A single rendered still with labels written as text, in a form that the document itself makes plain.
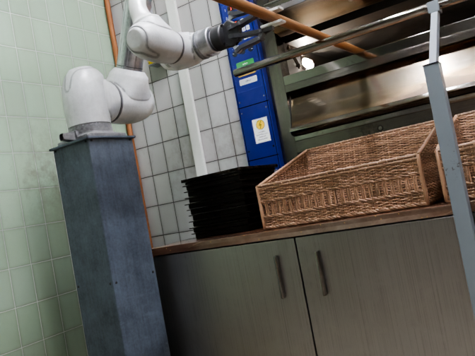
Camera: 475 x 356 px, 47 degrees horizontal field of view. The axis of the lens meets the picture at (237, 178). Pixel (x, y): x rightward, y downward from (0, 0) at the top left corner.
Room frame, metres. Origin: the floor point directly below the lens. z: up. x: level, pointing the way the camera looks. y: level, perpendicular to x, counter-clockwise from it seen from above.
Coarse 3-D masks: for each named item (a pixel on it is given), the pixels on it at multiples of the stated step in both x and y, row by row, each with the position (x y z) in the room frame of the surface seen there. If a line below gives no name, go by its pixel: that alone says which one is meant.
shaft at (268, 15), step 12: (216, 0) 1.29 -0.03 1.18; (228, 0) 1.32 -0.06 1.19; (240, 0) 1.37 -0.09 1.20; (252, 12) 1.43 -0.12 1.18; (264, 12) 1.47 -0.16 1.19; (288, 24) 1.60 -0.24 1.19; (300, 24) 1.67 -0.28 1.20; (312, 36) 1.76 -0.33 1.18; (324, 36) 1.82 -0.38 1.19; (348, 48) 2.03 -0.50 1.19; (360, 48) 2.14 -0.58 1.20
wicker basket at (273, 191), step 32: (416, 128) 1.98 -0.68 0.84; (320, 160) 2.18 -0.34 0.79; (352, 160) 2.10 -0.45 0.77; (384, 160) 1.60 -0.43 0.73; (416, 160) 1.55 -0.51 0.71; (288, 192) 1.77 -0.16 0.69; (320, 192) 1.71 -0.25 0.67; (352, 192) 2.08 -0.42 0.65; (384, 192) 1.61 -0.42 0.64; (416, 192) 1.56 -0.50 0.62; (288, 224) 1.78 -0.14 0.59
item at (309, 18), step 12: (300, 0) 2.05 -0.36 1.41; (312, 0) 2.04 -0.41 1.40; (324, 0) 2.04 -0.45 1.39; (336, 0) 2.05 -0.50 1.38; (360, 0) 2.06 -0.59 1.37; (372, 0) 2.07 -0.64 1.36; (288, 12) 2.11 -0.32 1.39; (300, 12) 2.12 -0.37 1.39; (312, 12) 2.12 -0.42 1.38; (324, 12) 2.13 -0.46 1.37; (336, 12) 2.14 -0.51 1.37; (348, 12) 2.14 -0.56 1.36; (264, 24) 2.19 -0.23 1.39; (312, 24) 2.22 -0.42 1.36
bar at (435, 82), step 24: (456, 0) 1.56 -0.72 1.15; (384, 24) 1.67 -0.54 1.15; (432, 24) 1.55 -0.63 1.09; (312, 48) 1.80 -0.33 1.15; (432, 48) 1.47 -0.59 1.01; (240, 72) 1.95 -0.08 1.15; (432, 72) 1.40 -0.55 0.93; (432, 96) 1.41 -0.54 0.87; (456, 144) 1.40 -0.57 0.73; (456, 168) 1.39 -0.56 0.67; (456, 192) 1.40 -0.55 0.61; (456, 216) 1.41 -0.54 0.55
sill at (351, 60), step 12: (456, 24) 1.91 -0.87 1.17; (468, 24) 1.89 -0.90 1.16; (420, 36) 1.98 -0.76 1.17; (444, 36) 1.93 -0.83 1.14; (384, 48) 2.05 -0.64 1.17; (396, 48) 2.02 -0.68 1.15; (336, 60) 2.15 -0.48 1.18; (348, 60) 2.12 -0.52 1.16; (360, 60) 2.10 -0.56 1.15; (300, 72) 2.23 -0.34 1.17; (312, 72) 2.21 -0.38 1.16; (324, 72) 2.18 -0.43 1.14; (288, 84) 2.27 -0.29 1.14
